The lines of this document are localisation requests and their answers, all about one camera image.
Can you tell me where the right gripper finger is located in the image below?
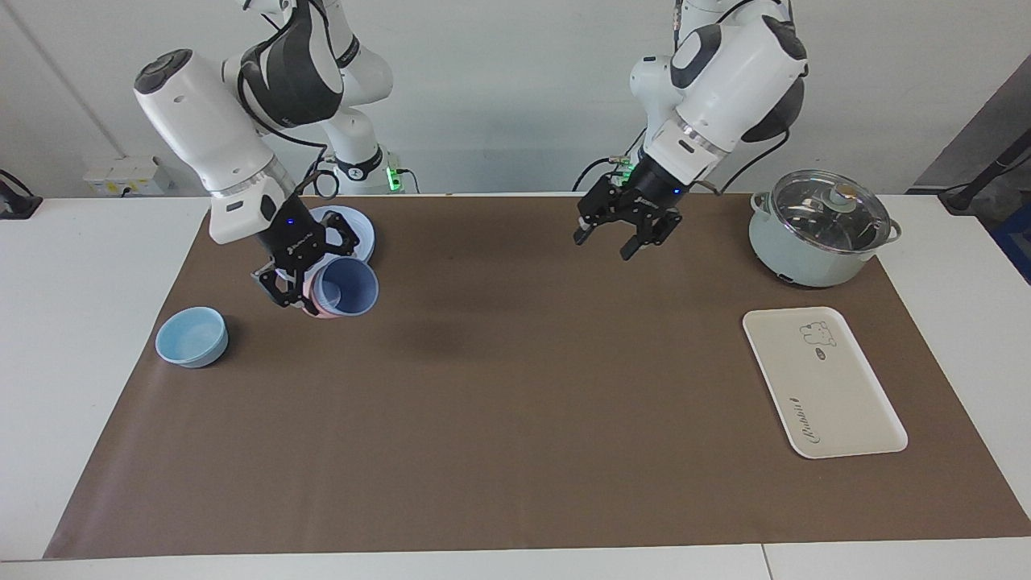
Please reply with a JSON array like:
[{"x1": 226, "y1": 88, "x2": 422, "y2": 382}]
[
  {"x1": 321, "y1": 214, "x2": 362, "y2": 260},
  {"x1": 251, "y1": 259, "x2": 313, "y2": 312}
]

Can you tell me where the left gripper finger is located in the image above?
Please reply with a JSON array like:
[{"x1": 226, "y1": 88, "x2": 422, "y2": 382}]
[
  {"x1": 573, "y1": 197, "x2": 619, "y2": 247},
  {"x1": 619, "y1": 208, "x2": 684, "y2": 262}
]

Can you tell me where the pink plastic cup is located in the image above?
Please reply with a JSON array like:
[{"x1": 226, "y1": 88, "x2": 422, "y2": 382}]
[{"x1": 303, "y1": 270, "x2": 346, "y2": 321}]

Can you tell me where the blue ribbed plastic cup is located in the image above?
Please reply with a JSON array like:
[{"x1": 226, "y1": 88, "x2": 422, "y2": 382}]
[{"x1": 311, "y1": 257, "x2": 380, "y2": 317}]

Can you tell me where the cream rabbit print tray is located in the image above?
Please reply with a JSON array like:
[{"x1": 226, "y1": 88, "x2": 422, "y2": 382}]
[{"x1": 742, "y1": 307, "x2": 909, "y2": 460}]

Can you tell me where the pale blue round plate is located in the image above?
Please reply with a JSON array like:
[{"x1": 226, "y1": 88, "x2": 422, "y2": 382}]
[{"x1": 309, "y1": 206, "x2": 377, "y2": 264}]

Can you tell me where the light blue bowl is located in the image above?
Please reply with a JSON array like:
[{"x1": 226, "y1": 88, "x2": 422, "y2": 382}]
[{"x1": 155, "y1": 307, "x2": 229, "y2": 369}]

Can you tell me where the mint green electric pot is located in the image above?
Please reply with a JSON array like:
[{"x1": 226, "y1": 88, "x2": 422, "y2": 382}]
[{"x1": 749, "y1": 190, "x2": 902, "y2": 288}]

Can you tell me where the glass pot lid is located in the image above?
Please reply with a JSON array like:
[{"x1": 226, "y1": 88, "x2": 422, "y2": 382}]
[{"x1": 769, "y1": 170, "x2": 893, "y2": 255}]

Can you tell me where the brown paper table mat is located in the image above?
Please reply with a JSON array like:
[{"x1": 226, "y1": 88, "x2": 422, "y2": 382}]
[{"x1": 44, "y1": 193, "x2": 1031, "y2": 559}]

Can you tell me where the black stand pole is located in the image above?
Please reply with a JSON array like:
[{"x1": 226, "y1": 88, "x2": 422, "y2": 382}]
[{"x1": 938, "y1": 127, "x2": 1031, "y2": 215}]

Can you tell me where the blue crate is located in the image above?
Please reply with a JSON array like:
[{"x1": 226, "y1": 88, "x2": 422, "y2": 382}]
[{"x1": 992, "y1": 201, "x2": 1031, "y2": 284}]

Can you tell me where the black base cable bundle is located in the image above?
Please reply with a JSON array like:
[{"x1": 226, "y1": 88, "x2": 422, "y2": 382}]
[{"x1": 572, "y1": 129, "x2": 649, "y2": 194}]

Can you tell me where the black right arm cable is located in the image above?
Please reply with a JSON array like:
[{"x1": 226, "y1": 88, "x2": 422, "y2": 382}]
[{"x1": 237, "y1": 48, "x2": 341, "y2": 202}]

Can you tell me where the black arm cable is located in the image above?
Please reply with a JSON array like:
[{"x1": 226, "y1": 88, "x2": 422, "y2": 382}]
[
  {"x1": 237, "y1": 48, "x2": 341, "y2": 202},
  {"x1": 713, "y1": 121, "x2": 798, "y2": 196}
]

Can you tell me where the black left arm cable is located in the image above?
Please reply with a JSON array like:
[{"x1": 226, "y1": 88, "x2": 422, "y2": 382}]
[{"x1": 713, "y1": 121, "x2": 798, "y2": 196}]

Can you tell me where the white wall power outlet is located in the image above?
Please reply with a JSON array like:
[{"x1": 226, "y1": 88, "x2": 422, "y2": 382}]
[{"x1": 83, "y1": 156, "x2": 172, "y2": 197}]

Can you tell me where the black clamp mount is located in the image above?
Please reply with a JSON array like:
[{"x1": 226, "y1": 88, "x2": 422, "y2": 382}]
[{"x1": 0, "y1": 169, "x2": 43, "y2": 220}]

